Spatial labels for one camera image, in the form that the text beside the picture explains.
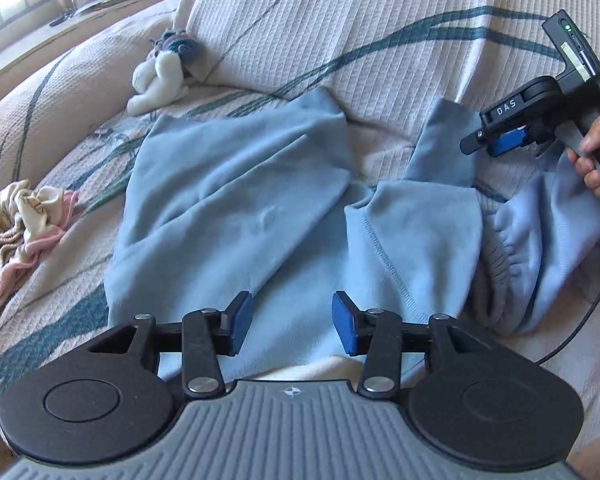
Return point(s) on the beige waffle sofa cover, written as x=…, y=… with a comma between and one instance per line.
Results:
x=384, y=62

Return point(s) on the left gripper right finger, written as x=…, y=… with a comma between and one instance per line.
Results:
x=375, y=334

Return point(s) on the light blue sweatshirt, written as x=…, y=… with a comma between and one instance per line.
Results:
x=270, y=203

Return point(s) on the white blue plush bunny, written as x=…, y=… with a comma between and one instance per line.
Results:
x=160, y=80

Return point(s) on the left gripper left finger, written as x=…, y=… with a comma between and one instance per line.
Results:
x=208, y=334

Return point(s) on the cream floral pink garment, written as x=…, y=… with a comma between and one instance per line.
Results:
x=32, y=222

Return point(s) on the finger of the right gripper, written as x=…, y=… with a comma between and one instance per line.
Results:
x=475, y=141
x=508, y=142

